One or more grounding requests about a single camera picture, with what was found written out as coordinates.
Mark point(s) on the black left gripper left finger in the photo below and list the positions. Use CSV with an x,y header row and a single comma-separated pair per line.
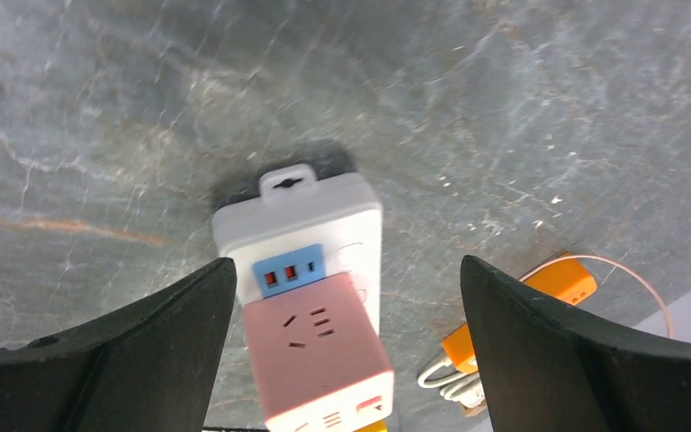
x,y
148,366

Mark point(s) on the pink cube socket adapter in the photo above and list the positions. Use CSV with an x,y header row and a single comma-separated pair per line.
x,y
317,361

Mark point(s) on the yellow cube socket adapter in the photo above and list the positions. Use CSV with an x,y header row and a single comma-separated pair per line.
x,y
378,426

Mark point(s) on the white multicolour power strip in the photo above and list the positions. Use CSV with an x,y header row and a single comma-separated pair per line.
x,y
301,229

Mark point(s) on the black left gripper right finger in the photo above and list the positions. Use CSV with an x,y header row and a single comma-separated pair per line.
x,y
546,365

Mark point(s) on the orange power strip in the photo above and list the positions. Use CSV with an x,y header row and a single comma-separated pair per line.
x,y
566,280

